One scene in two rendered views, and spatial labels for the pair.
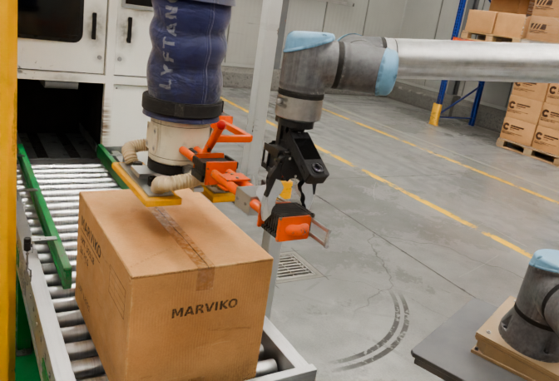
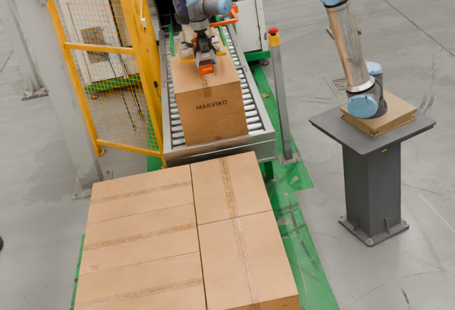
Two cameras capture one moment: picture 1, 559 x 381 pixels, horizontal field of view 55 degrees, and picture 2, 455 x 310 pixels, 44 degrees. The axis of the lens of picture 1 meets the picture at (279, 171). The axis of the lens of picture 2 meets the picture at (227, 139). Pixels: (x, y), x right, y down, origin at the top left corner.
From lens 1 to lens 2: 2.12 m
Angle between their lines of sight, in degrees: 32
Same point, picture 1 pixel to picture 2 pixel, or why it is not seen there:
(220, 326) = (222, 112)
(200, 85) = not seen: hidden behind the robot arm
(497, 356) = (348, 118)
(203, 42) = not seen: outside the picture
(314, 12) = not seen: outside the picture
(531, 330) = not seen: hidden behind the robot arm
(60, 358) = (166, 130)
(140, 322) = (183, 112)
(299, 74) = (191, 13)
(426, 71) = not seen: outside the picture
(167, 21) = not seen: outside the picture
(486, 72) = not seen: outside the picture
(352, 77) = (209, 11)
